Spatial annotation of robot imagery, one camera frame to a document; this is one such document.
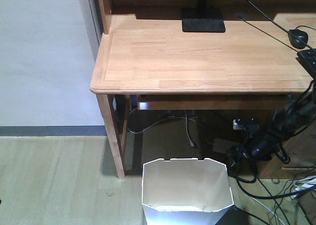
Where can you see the white plastic trash bin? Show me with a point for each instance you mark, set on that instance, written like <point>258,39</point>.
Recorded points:
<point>185,191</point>

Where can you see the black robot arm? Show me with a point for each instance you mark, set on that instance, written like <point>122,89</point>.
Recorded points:
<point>264,140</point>

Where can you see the light wooden desk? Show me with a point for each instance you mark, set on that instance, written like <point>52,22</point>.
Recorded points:
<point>143,51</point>

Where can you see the white power strip under desk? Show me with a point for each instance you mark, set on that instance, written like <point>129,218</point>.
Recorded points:
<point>239,124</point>

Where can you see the black computer monitor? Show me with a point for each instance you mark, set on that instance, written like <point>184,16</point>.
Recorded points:
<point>202,19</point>

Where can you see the black computer mouse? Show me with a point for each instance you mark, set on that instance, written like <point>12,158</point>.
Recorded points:
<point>298,38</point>

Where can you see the black keyboard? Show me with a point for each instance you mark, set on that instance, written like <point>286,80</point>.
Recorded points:
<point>307,58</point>

